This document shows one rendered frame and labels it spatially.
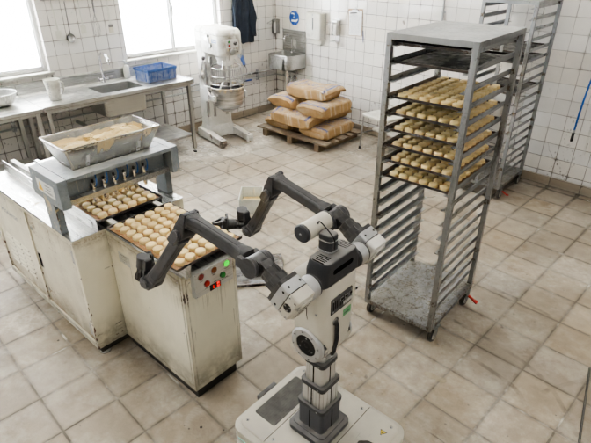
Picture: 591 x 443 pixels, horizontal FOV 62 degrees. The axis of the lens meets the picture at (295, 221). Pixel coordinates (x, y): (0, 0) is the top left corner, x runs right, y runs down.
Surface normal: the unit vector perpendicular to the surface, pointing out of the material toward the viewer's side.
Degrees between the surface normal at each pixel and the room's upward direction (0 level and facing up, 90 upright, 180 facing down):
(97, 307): 90
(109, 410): 0
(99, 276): 90
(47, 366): 0
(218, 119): 90
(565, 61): 90
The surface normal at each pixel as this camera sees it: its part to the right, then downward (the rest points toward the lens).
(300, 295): 0.37, -0.60
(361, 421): 0.00, -0.88
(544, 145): -0.71, 0.34
